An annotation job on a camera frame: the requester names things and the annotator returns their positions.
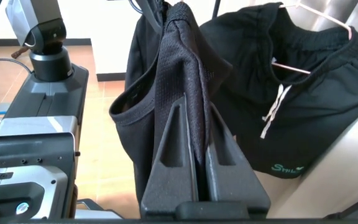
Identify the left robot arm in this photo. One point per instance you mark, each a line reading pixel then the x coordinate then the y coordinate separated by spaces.
pixel 48 62

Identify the black shorts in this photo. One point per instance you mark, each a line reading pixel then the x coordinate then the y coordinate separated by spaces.
pixel 322 109

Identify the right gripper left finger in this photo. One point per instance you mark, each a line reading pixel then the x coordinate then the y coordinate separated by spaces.
pixel 169 183

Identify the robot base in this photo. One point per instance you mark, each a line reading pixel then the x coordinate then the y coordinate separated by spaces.
pixel 36 140

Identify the black clothes rack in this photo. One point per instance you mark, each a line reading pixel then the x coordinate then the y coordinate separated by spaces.
pixel 353 205

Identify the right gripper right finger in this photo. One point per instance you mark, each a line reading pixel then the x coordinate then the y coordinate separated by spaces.
pixel 238 183

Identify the black garment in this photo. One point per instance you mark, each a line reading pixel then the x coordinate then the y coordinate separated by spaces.
pixel 182 62

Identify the white curtain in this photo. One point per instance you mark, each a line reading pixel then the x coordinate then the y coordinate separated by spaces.
pixel 337 155

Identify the pink clothes hanger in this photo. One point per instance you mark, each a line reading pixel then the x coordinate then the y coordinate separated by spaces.
pixel 322 15

